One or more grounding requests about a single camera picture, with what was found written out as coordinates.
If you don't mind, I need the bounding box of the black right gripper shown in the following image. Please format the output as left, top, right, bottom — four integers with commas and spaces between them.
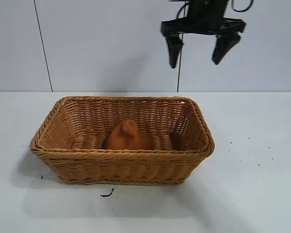
160, 0, 247, 69

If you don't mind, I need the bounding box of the knobby orange fruit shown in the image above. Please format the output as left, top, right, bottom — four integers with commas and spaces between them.
101, 118, 152, 150

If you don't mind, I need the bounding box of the brown woven wicker basket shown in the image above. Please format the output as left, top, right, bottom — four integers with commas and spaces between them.
30, 96, 216, 186

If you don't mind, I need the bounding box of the thin black round cable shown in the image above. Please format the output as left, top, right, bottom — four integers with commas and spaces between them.
175, 1, 191, 19
231, 0, 255, 12

